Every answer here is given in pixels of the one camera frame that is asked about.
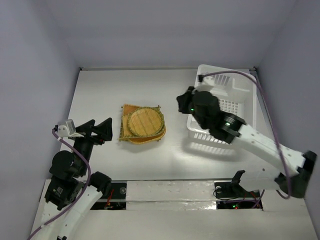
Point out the white plastic dish rack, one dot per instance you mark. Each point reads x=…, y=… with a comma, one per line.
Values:
x=237, y=95

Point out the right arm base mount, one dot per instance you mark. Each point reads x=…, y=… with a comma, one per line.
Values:
x=231, y=190

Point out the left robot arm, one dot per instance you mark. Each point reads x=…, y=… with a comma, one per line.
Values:
x=73, y=188

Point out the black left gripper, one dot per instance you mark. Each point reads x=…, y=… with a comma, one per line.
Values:
x=104, y=130

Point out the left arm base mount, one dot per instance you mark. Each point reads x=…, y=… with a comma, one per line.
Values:
x=116, y=198

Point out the round yellow green-rimmed plate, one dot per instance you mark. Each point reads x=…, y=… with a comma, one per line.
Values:
x=145, y=121

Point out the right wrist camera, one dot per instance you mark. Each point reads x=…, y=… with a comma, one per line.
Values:
x=203, y=85

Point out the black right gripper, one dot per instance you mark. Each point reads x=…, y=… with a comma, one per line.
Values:
x=184, y=102

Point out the silver foil covered panel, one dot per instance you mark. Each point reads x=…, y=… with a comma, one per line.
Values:
x=170, y=195

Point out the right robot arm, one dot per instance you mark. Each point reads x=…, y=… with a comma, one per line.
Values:
x=295, y=168

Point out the square woven bamboo plate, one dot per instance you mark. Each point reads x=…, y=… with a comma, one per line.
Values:
x=120, y=138

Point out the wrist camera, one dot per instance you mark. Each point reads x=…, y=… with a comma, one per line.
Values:
x=66, y=129
x=203, y=85

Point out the yellow woven fan plate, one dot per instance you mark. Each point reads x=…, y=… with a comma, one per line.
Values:
x=162, y=120

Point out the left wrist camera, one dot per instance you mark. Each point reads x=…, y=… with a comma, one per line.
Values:
x=66, y=129

